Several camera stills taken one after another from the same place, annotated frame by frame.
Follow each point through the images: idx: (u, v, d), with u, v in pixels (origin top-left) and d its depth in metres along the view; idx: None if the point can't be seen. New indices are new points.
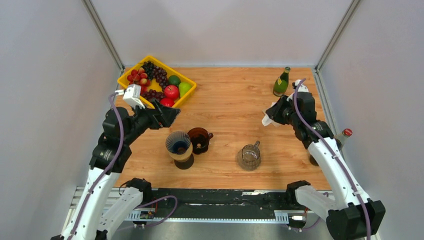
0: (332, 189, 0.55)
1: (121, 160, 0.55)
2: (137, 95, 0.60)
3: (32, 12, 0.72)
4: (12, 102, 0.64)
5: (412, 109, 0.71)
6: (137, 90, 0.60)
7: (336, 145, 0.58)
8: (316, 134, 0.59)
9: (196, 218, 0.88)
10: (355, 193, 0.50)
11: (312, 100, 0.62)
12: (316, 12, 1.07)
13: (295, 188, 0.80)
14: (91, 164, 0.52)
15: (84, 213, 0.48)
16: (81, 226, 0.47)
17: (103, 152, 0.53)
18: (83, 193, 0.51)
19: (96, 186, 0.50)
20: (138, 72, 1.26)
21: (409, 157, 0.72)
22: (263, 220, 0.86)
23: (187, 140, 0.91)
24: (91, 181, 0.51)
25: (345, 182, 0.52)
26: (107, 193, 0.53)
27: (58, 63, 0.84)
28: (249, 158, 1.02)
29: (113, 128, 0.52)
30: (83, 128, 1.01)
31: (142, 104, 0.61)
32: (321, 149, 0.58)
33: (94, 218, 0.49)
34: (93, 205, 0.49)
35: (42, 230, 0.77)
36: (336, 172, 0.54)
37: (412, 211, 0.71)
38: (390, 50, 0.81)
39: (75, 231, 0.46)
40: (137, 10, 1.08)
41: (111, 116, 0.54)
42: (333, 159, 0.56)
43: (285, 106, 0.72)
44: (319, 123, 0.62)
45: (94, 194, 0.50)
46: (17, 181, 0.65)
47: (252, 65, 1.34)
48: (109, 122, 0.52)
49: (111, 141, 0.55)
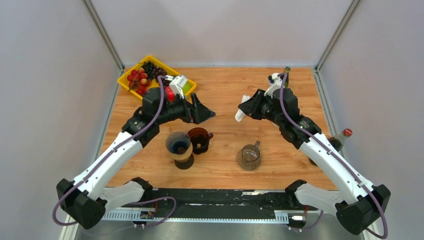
0: (336, 185, 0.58)
1: (148, 134, 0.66)
2: (181, 85, 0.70)
3: (31, 12, 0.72)
4: (11, 102, 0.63)
5: (412, 110, 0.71)
6: (182, 81, 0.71)
7: (327, 140, 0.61)
8: (306, 133, 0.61)
9: (197, 218, 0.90)
10: (360, 185, 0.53)
11: (294, 99, 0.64)
12: (316, 12, 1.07)
13: (294, 189, 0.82)
14: (123, 128, 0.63)
15: (101, 166, 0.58)
16: (94, 177, 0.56)
17: (136, 123, 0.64)
18: (108, 148, 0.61)
19: (120, 147, 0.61)
20: (138, 72, 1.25)
21: (409, 158, 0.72)
22: (263, 219, 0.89)
23: (187, 140, 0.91)
24: (118, 141, 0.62)
25: (348, 175, 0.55)
26: (123, 158, 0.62)
27: (57, 63, 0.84)
28: (249, 157, 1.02)
29: (151, 105, 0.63)
30: (83, 127, 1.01)
31: (182, 94, 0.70)
32: (315, 147, 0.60)
33: (106, 175, 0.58)
34: (110, 162, 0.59)
35: (42, 229, 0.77)
36: (336, 167, 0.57)
37: (413, 211, 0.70)
38: (390, 50, 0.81)
39: (86, 180, 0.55)
40: (137, 10, 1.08)
41: (154, 93, 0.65)
42: (330, 155, 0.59)
43: (263, 102, 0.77)
44: (304, 121, 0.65)
45: (116, 153, 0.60)
46: (16, 182, 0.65)
47: (252, 65, 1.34)
48: (150, 99, 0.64)
49: (145, 116, 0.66)
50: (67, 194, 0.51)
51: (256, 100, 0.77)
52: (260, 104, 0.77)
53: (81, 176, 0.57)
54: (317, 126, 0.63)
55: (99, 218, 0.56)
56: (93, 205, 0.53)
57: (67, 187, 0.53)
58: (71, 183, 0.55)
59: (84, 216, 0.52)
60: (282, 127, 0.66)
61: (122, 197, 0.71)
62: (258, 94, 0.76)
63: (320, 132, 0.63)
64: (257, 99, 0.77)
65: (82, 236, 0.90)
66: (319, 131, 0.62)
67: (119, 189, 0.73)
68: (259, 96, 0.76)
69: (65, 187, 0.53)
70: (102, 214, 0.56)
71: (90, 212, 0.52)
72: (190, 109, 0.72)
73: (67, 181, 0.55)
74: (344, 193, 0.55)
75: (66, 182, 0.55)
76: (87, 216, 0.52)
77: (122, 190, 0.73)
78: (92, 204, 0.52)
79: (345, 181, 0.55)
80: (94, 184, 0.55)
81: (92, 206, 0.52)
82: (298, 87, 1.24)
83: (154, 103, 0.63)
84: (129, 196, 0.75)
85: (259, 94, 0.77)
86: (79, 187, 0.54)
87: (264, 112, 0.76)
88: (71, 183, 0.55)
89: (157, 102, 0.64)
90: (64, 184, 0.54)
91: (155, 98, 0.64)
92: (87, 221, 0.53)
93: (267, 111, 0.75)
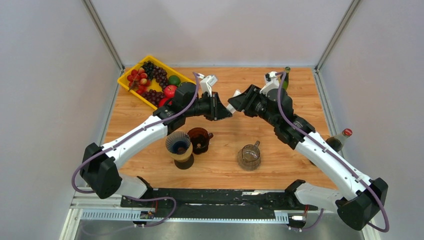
0: (334, 181, 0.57)
1: (175, 124, 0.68)
2: (210, 84, 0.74)
3: (31, 12, 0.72)
4: (11, 102, 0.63)
5: (412, 110, 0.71)
6: (212, 80, 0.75)
7: (321, 138, 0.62)
8: (301, 133, 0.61)
9: (197, 218, 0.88)
10: (357, 180, 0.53)
11: (289, 100, 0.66)
12: (316, 12, 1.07)
13: (293, 191, 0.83)
14: (154, 112, 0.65)
15: (130, 139, 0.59)
16: (122, 147, 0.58)
17: (166, 111, 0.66)
18: (138, 126, 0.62)
19: (150, 127, 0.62)
20: (138, 72, 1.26)
21: (409, 157, 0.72)
22: (263, 220, 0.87)
23: (187, 140, 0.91)
24: (149, 122, 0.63)
25: (344, 171, 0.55)
26: (149, 139, 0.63)
27: (57, 62, 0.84)
28: (249, 157, 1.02)
29: (182, 96, 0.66)
30: (83, 127, 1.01)
31: (210, 92, 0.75)
32: (311, 146, 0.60)
33: (132, 149, 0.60)
34: (138, 139, 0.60)
35: (42, 230, 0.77)
36: (332, 165, 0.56)
37: (412, 211, 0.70)
38: (389, 50, 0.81)
39: (115, 147, 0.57)
40: (138, 10, 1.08)
41: (187, 86, 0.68)
42: (326, 153, 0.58)
43: (257, 100, 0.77)
44: (299, 121, 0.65)
45: (145, 132, 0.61)
46: (17, 181, 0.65)
47: (252, 65, 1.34)
48: (183, 91, 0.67)
49: (175, 106, 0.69)
50: (95, 156, 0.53)
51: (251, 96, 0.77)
52: (253, 102, 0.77)
53: (109, 144, 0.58)
54: (310, 125, 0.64)
55: (112, 191, 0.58)
56: (114, 174, 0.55)
57: (95, 151, 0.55)
58: (99, 148, 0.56)
59: (104, 183, 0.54)
60: (277, 128, 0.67)
61: (130, 186, 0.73)
62: (251, 90, 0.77)
63: (314, 131, 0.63)
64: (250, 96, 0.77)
65: (82, 236, 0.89)
66: (313, 130, 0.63)
67: (129, 178, 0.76)
68: (254, 93, 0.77)
69: (93, 150, 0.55)
70: (116, 188, 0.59)
71: (109, 181, 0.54)
72: (214, 108, 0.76)
73: (96, 145, 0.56)
74: (343, 189, 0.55)
75: (94, 146, 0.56)
76: (106, 183, 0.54)
77: (131, 179, 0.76)
78: (114, 174, 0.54)
79: (342, 178, 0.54)
80: (121, 154, 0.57)
81: (113, 175, 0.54)
82: (297, 87, 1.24)
83: (186, 95, 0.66)
84: (134, 187, 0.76)
85: (251, 91, 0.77)
86: (106, 153, 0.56)
87: (258, 111, 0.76)
88: (99, 148, 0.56)
89: (189, 96, 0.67)
90: (92, 148, 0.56)
91: (187, 91, 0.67)
92: (103, 190, 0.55)
93: (261, 111, 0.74)
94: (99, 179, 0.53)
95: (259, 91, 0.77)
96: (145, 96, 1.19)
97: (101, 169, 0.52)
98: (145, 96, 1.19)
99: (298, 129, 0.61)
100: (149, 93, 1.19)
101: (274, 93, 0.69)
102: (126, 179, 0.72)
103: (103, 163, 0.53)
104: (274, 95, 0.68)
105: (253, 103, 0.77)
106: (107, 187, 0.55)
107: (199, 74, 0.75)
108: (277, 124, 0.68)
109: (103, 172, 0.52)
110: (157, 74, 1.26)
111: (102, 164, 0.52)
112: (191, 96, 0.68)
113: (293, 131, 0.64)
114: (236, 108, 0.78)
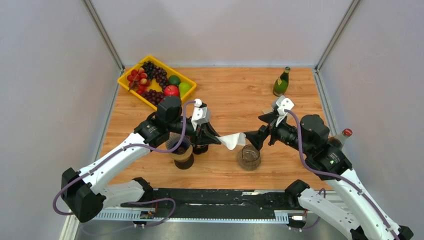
0: (359, 220, 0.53)
1: (158, 139, 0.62)
2: (195, 120, 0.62)
3: (31, 13, 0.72)
4: (12, 102, 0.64)
5: (412, 110, 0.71)
6: (202, 119, 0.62)
7: (357, 177, 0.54)
8: (336, 176, 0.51)
9: (197, 218, 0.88)
10: (389, 229, 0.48)
11: (326, 129, 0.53)
12: (316, 12, 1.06)
13: (298, 195, 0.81)
14: (135, 129, 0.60)
15: (108, 162, 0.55)
16: (100, 172, 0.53)
17: (148, 127, 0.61)
18: (118, 146, 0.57)
19: (130, 147, 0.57)
20: (138, 72, 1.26)
21: (408, 158, 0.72)
22: (263, 220, 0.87)
23: (188, 141, 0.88)
24: (129, 141, 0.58)
25: (376, 218, 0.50)
26: (130, 159, 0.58)
27: (57, 63, 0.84)
28: (249, 157, 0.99)
29: (165, 111, 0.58)
30: (83, 128, 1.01)
31: (194, 126, 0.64)
32: (346, 186, 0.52)
33: (113, 171, 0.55)
34: (117, 161, 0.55)
35: (42, 230, 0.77)
36: (365, 209, 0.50)
37: (413, 213, 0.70)
38: (390, 50, 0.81)
39: (92, 172, 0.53)
40: (138, 10, 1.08)
41: (170, 100, 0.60)
42: (360, 196, 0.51)
43: (277, 134, 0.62)
44: (334, 153, 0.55)
45: (125, 152, 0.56)
46: (17, 181, 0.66)
47: (253, 65, 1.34)
48: (166, 106, 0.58)
49: (158, 122, 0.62)
50: (70, 184, 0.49)
51: (262, 135, 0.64)
52: (275, 135, 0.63)
53: (87, 168, 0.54)
54: (348, 160, 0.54)
55: (94, 213, 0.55)
56: (93, 199, 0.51)
57: (71, 177, 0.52)
58: (77, 173, 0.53)
59: (83, 209, 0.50)
60: (310, 159, 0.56)
61: (120, 196, 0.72)
62: (262, 132, 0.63)
63: (351, 168, 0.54)
64: (263, 135, 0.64)
65: (82, 236, 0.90)
66: (350, 168, 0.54)
67: (118, 186, 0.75)
68: (272, 129, 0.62)
69: (70, 176, 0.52)
70: (98, 210, 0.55)
71: (88, 206, 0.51)
72: (200, 134, 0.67)
73: (72, 170, 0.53)
74: (368, 232, 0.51)
75: (71, 172, 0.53)
76: (85, 209, 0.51)
77: (121, 188, 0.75)
78: (93, 199, 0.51)
79: (373, 225, 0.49)
80: (98, 179, 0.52)
81: (92, 200, 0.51)
82: (297, 87, 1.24)
83: (169, 110, 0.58)
84: (127, 195, 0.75)
85: (263, 133, 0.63)
86: (83, 178, 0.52)
87: (286, 140, 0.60)
88: (76, 174, 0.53)
89: (172, 111, 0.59)
90: (70, 174, 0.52)
91: (170, 106, 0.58)
92: (83, 215, 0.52)
93: (292, 140, 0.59)
94: (77, 205, 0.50)
95: (273, 124, 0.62)
96: (144, 96, 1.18)
97: (78, 196, 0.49)
98: (145, 96, 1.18)
99: (331, 174, 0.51)
100: (149, 93, 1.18)
101: (310, 121, 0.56)
102: (115, 191, 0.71)
103: (80, 189, 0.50)
104: (310, 124, 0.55)
105: (277, 131, 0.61)
106: (87, 211, 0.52)
107: (196, 100, 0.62)
108: (309, 153, 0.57)
109: (80, 200, 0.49)
110: (157, 74, 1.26)
111: (79, 191, 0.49)
112: (175, 110, 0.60)
113: (331, 166, 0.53)
114: (256, 145, 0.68)
